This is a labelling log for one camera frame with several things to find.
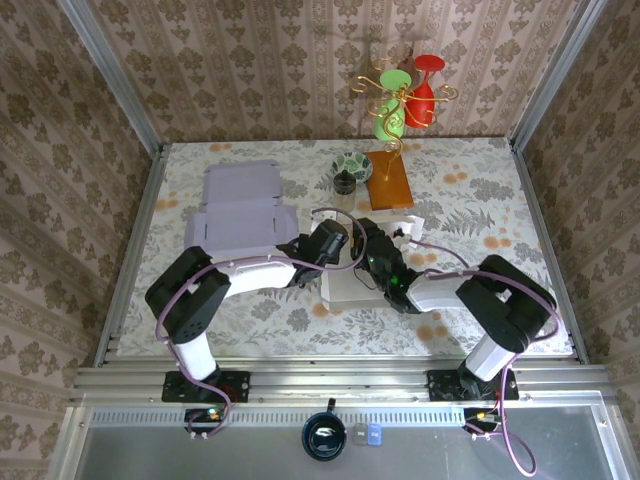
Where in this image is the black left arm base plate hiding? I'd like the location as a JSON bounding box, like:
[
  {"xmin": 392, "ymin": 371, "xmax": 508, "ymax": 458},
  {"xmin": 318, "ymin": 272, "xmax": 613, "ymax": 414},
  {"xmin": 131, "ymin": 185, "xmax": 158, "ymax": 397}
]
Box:
[{"xmin": 160, "ymin": 370, "xmax": 252, "ymax": 404}]

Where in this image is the lavender paper box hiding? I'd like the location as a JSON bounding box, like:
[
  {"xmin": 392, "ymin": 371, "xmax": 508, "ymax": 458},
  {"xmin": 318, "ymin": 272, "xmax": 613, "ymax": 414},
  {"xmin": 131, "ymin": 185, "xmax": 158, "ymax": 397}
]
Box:
[{"xmin": 183, "ymin": 159, "xmax": 302, "ymax": 254}]

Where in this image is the dark blue mug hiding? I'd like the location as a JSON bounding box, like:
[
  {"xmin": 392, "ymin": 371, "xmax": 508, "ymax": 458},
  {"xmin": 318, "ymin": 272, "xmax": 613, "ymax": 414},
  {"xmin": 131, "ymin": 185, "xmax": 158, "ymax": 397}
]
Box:
[{"xmin": 300, "ymin": 397, "xmax": 349, "ymax": 462}]

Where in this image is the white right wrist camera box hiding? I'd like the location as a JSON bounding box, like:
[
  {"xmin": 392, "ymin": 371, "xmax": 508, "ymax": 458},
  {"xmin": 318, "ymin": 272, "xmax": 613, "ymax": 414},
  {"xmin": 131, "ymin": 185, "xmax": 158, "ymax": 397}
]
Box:
[{"xmin": 392, "ymin": 221, "xmax": 420, "ymax": 249}]

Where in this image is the white paper box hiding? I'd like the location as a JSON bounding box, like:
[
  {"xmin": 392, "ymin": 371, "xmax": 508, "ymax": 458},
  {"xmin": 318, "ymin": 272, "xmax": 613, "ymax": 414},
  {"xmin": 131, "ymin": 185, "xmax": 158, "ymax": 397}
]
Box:
[{"xmin": 319, "ymin": 213, "xmax": 427, "ymax": 311}]

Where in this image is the leaf pattern bowl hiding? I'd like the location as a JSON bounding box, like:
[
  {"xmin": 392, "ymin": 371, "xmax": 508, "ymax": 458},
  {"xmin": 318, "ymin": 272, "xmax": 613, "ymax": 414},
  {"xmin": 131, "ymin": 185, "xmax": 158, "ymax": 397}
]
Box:
[{"xmin": 332, "ymin": 150, "xmax": 374, "ymax": 183}]

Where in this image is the grey metal panel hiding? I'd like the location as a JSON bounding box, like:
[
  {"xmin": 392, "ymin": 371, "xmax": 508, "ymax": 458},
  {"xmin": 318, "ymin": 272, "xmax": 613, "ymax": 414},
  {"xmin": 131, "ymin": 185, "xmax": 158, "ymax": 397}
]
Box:
[{"xmin": 47, "ymin": 405, "xmax": 632, "ymax": 480}]

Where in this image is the aluminium table side rail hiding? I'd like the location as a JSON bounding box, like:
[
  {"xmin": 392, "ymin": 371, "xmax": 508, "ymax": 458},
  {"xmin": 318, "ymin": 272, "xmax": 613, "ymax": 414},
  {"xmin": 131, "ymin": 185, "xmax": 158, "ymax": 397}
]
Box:
[
  {"xmin": 93, "ymin": 144, "xmax": 169, "ymax": 369},
  {"xmin": 509, "ymin": 139, "xmax": 589, "ymax": 365}
]

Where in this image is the aluminium frame post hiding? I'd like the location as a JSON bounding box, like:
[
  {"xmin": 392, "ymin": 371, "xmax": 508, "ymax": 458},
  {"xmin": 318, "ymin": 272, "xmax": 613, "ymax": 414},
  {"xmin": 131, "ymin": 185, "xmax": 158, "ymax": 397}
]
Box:
[
  {"xmin": 509, "ymin": 0, "xmax": 609, "ymax": 152},
  {"xmin": 57, "ymin": 0, "xmax": 167, "ymax": 154}
]

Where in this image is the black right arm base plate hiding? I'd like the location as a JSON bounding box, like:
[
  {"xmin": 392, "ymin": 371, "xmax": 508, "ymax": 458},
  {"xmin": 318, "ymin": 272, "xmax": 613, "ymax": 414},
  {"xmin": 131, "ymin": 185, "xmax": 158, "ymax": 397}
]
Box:
[{"xmin": 426, "ymin": 367, "xmax": 521, "ymax": 403}]

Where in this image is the small circuit board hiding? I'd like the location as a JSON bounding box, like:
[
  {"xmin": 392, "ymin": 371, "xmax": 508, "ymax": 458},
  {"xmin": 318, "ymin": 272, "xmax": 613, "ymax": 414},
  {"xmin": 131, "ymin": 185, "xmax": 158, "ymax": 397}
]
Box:
[
  {"xmin": 462, "ymin": 406, "xmax": 504, "ymax": 434},
  {"xmin": 184, "ymin": 406, "xmax": 227, "ymax": 434}
]

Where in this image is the floral patterned tablecloth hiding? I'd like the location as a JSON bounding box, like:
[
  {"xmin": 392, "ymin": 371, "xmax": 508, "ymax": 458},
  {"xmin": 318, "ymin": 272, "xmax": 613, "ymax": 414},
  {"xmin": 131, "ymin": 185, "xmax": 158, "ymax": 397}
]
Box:
[{"xmin": 116, "ymin": 138, "xmax": 574, "ymax": 359}]

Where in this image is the glass jar black lid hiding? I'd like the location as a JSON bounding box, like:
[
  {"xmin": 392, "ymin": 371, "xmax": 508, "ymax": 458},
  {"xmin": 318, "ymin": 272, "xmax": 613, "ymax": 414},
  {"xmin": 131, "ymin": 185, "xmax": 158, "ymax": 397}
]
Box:
[{"xmin": 331, "ymin": 169, "xmax": 359, "ymax": 214}]

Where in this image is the grey slotted cable duct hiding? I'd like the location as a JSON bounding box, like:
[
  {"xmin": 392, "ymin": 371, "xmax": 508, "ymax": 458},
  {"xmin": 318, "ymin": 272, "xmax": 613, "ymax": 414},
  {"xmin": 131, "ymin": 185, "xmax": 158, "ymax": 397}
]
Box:
[{"xmin": 88, "ymin": 406, "xmax": 469, "ymax": 428}]

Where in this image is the green wine glass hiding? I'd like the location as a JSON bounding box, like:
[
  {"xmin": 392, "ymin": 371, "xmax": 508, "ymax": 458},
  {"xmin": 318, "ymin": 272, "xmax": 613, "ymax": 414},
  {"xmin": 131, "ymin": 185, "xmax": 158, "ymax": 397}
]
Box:
[{"xmin": 372, "ymin": 68, "xmax": 414, "ymax": 142}]

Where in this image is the red wine glass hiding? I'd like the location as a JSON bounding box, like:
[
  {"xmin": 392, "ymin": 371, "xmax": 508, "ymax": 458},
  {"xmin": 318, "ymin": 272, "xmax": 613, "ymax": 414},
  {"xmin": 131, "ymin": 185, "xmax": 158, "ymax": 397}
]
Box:
[{"xmin": 403, "ymin": 53, "xmax": 447, "ymax": 129}]

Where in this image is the aluminium frame cross rail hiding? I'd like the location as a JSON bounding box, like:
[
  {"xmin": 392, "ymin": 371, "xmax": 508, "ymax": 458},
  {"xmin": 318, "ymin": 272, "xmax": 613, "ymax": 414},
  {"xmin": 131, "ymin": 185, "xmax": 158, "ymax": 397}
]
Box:
[{"xmin": 69, "ymin": 363, "xmax": 617, "ymax": 407}]

